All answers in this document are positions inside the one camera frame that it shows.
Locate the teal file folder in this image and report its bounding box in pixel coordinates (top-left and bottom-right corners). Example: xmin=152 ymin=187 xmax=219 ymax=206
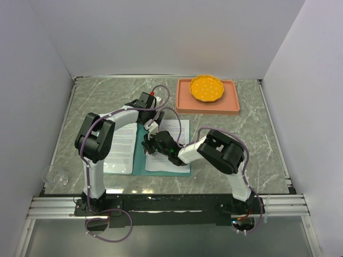
xmin=103 ymin=123 xmax=193 ymax=177

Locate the printed paper sheet top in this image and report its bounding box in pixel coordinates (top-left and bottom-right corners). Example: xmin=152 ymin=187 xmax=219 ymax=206
xmin=103 ymin=124 xmax=137 ymax=175

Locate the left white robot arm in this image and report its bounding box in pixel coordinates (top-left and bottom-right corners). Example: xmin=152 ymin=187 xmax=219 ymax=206
xmin=74 ymin=92 xmax=160 ymax=215

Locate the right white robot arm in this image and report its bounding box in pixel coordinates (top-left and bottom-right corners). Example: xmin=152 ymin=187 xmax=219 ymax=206
xmin=141 ymin=127 xmax=253 ymax=214

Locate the orange dotted plate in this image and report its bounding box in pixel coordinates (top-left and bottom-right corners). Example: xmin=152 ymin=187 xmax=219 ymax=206
xmin=189 ymin=75 xmax=225 ymax=103

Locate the pink rectangular tray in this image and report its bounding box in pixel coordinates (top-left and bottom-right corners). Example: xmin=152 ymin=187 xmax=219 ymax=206
xmin=175 ymin=75 xmax=240 ymax=116

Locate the clear glass cup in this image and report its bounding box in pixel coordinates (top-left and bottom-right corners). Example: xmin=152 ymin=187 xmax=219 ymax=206
xmin=41 ymin=165 xmax=69 ymax=186

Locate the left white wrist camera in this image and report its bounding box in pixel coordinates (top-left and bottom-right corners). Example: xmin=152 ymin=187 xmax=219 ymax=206
xmin=150 ymin=92 xmax=162 ymax=109

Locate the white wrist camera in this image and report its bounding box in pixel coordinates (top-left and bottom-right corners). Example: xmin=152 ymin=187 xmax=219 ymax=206
xmin=144 ymin=119 xmax=159 ymax=138
xmin=150 ymin=92 xmax=162 ymax=109

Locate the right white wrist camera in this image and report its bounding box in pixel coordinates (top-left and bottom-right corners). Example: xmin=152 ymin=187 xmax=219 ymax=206
xmin=144 ymin=119 xmax=159 ymax=138

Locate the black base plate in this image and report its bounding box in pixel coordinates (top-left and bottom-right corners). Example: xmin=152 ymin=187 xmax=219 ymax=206
xmin=74 ymin=194 xmax=265 ymax=228

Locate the aluminium frame rail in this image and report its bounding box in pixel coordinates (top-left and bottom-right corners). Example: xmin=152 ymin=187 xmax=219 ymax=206
xmin=26 ymin=194 xmax=310 ymax=219

